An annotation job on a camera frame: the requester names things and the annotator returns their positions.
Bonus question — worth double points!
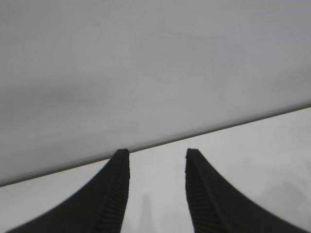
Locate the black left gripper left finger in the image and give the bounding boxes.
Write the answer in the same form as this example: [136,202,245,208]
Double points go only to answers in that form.
[7,148,132,233]

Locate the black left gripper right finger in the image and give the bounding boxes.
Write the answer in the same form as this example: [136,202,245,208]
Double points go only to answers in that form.
[185,148,310,233]

